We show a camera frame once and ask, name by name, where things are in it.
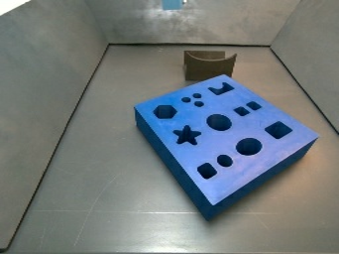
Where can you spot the light blue rectangular block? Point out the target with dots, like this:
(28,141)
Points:
(172,4)

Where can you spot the blue shape sorting board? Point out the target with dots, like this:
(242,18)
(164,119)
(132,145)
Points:
(222,138)

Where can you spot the black curved fixture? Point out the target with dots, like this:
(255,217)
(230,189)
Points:
(206,64)

